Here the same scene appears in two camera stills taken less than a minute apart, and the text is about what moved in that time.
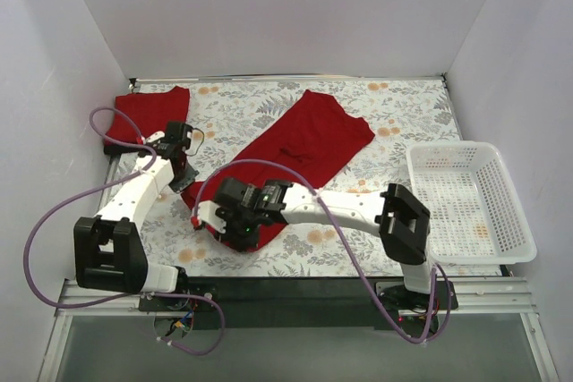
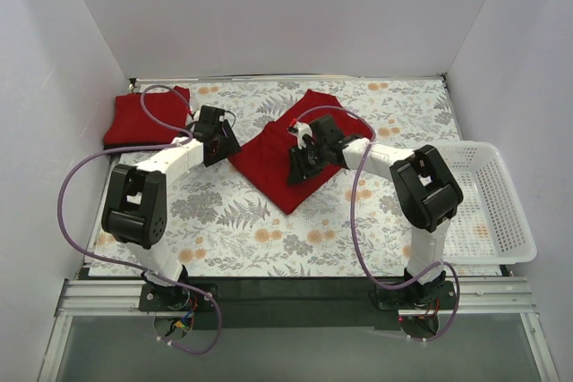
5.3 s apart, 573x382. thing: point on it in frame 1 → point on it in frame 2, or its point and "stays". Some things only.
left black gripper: x=183 y=177 → x=222 y=147
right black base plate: x=394 y=295 stays
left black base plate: x=183 y=304 stays
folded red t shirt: x=149 y=112 stays
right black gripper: x=239 y=232 → x=304 y=162
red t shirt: x=251 y=172 → x=264 y=160
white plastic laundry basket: x=475 y=214 stays
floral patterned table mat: x=297 y=177 stays
